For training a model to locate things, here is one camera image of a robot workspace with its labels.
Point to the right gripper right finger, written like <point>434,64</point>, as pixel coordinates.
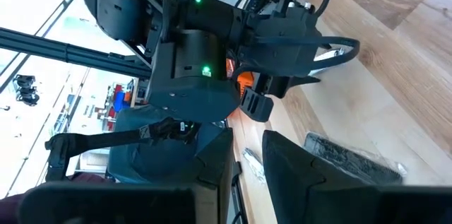
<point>318,195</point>

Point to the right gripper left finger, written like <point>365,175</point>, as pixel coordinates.
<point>159,199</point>

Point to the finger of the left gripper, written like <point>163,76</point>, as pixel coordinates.
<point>293,82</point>

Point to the comb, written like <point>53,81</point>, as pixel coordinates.
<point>353,162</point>

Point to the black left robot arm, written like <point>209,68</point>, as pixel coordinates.
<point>116,5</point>

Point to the black jointed arm stand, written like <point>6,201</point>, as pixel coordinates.
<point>106,139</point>

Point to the orange plastic basket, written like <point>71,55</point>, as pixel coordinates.
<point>245,80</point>

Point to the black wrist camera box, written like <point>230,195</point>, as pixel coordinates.
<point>282,40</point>

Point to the black diagonal frame strut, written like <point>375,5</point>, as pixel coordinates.
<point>70,52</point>

